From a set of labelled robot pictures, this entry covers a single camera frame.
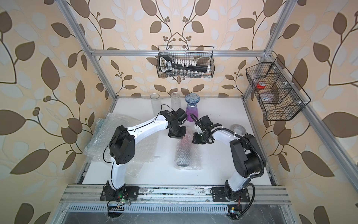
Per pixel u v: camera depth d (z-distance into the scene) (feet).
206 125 2.46
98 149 2.77
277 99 2.52
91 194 2.48
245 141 1.55
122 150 1.66
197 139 2.71
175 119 2.18
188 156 2.54
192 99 3.15
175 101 3.23
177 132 2.53
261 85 2.65
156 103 3.32
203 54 2.99
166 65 2.79
